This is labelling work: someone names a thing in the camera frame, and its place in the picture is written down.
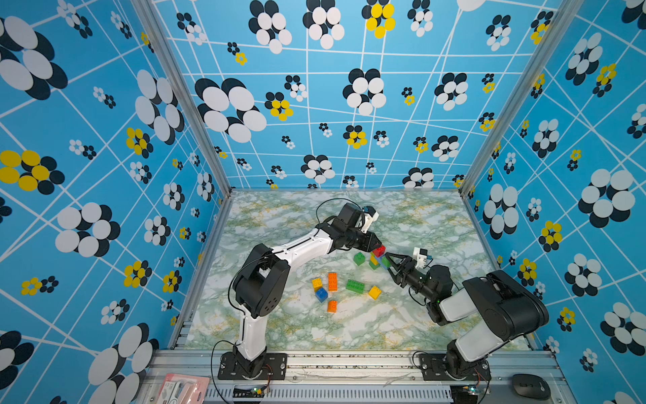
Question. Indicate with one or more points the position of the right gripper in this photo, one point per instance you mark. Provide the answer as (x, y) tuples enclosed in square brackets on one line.
[(405, 269)]

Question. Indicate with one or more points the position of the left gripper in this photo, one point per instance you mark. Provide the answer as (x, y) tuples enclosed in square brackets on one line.
[(369, 241)]

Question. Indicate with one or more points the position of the red square lego brick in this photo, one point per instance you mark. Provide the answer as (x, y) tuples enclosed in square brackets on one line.
[(379, 251)]

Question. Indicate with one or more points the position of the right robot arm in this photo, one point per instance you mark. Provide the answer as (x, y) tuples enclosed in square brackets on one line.
[(507, 309)]

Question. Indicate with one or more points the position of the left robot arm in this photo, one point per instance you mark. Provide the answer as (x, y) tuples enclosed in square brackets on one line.
[(259, 284)]

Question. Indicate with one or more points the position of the green square lego brick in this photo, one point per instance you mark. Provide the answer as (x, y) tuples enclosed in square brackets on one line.
[(359, 258)]

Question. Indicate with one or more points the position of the yellow lego brick centre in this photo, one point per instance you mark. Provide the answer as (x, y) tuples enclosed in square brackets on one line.
[(375, 292)]

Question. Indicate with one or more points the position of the green long lego brick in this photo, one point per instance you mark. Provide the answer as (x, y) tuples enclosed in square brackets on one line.
[(355, 286)]

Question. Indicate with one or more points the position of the orange long lego brick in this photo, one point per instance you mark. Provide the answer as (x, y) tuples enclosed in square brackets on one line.
[(332, 282)]

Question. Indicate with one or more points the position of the yellow lego brick left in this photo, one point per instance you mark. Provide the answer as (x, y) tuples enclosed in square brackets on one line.
[(317, 284)]

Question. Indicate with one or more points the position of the blue lego brick left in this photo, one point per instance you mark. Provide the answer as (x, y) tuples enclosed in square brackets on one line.
[(321, 294)]

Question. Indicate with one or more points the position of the black computer mouse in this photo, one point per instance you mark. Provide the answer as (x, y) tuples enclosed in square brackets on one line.
[(531, 386)]

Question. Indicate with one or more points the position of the pink packaged item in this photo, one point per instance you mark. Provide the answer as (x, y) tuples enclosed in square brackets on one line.
[(183, 389)]

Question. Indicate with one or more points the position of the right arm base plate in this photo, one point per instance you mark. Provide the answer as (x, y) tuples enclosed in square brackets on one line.
[(437, 367)]

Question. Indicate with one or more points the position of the aluminium front rail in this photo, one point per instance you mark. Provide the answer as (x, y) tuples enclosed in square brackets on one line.
[(391, 377)]

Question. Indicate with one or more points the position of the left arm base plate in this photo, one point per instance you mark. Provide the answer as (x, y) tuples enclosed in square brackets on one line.
[(270, 366)]

